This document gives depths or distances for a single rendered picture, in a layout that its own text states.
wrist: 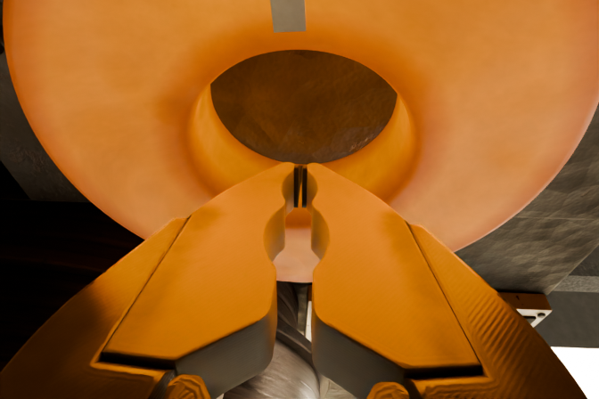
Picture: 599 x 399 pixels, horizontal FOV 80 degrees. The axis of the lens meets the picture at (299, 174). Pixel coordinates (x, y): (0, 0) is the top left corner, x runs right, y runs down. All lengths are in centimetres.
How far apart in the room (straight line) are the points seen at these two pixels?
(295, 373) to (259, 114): 22
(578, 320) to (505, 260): 898
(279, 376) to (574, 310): 923
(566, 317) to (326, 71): 916
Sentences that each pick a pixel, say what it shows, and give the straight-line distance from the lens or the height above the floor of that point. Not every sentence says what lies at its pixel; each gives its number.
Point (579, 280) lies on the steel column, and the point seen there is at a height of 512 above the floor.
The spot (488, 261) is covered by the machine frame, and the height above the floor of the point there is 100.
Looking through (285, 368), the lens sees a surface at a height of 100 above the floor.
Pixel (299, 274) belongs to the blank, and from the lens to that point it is 16.
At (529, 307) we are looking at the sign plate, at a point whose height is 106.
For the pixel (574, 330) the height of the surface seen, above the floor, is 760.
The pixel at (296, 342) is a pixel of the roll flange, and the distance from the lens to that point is 32.
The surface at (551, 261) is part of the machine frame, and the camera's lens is 44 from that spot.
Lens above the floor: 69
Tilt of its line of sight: 44 degrees up
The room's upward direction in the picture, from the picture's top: 179 degrees counter-clockwise
